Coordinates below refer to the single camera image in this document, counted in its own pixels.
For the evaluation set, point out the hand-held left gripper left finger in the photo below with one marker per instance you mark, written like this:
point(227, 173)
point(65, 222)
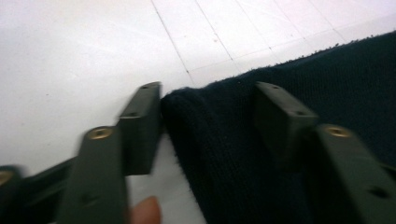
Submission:
point(140, 140)

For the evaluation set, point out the white board table cover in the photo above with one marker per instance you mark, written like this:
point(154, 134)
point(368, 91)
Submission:
point(62, 62)

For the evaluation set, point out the black knitted vest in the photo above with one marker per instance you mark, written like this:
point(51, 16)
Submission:
point(224, 130)

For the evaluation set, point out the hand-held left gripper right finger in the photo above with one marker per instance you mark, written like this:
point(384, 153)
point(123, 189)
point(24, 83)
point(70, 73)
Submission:
point(280, 130)

